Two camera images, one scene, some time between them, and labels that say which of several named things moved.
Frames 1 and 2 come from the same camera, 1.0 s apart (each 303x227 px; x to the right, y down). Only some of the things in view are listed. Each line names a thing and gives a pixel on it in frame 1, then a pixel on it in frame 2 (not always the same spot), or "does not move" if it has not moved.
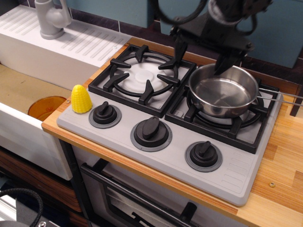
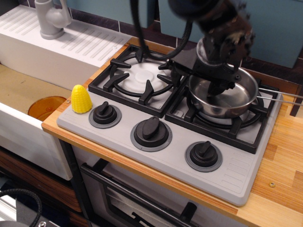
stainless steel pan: x=231 y=91 does not move
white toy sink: x=31 y=66 does not move
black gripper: x=205 y=30 → x=207 y=63
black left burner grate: x=135 y=79 does not move
